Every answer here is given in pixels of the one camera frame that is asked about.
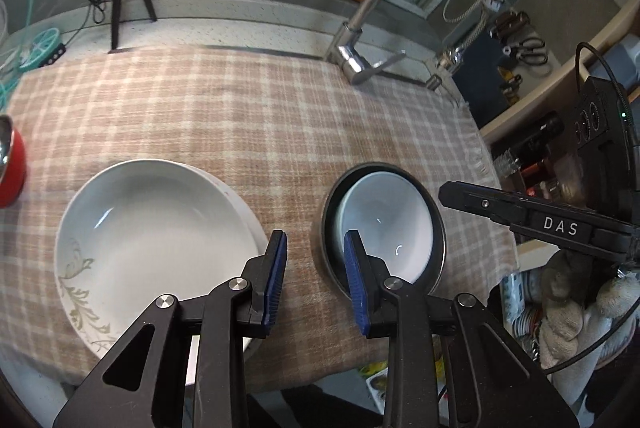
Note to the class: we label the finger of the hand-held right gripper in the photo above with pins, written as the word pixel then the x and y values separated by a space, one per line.
pixel 480 203

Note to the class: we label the chrome faucet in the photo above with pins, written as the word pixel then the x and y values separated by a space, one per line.
pixel 355 57

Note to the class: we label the black inline switch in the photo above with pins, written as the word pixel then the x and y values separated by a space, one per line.
pixel 54 53

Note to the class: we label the small white bowl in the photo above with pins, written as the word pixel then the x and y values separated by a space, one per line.
pixel 385 213

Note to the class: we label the black scissors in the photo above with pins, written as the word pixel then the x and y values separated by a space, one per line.
pixel 525 47

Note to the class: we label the beige plaid cloth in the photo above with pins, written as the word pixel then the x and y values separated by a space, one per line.
pixel 225 117

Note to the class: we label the red steel bowl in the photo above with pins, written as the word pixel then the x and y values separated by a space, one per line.
pixel 14 173

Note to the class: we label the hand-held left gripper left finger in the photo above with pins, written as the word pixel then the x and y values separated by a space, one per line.
pixel 275 278

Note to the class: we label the person's right hand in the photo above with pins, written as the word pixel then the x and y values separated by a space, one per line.
pixel 565 308

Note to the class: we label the white bowl with leaf pattern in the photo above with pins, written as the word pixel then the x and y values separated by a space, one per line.
pixel 150 248

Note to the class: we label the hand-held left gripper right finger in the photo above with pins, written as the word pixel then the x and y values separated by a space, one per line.
pixel 356 278

